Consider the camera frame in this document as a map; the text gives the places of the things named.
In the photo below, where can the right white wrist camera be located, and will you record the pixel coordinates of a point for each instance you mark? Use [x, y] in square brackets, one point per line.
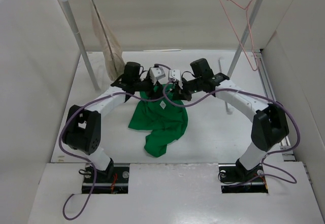
[175, 76]

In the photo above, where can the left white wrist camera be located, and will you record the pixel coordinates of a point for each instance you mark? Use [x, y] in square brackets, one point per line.
[155, 74]

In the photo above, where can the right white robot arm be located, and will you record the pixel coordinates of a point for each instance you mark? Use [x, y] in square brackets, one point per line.
[269, 124]

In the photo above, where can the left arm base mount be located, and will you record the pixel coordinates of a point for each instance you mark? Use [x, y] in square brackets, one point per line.
[116, 184]

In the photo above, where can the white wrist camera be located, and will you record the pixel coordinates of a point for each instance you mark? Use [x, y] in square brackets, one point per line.
[175, 76]
[155, 74]

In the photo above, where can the pink wire hanger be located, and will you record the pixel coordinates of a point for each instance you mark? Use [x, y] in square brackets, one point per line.
[242, 30]

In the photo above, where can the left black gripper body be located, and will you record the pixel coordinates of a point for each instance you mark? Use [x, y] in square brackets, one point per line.
[146, 85]

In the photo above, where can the beige cloth on hanger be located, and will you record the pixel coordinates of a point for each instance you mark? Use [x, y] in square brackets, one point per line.
[114, 67]

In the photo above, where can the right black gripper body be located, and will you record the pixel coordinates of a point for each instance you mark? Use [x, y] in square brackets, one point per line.
[190, 87]

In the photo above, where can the green t shirt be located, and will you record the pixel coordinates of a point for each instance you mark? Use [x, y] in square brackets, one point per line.
[166, 123]

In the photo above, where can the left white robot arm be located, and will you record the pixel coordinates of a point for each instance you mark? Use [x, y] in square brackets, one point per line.
[83, 128]

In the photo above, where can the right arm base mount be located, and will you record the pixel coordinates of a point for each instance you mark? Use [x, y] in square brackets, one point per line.
[232, 182]

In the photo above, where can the grey hanger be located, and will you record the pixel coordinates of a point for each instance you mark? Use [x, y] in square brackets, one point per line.
[102, 27]

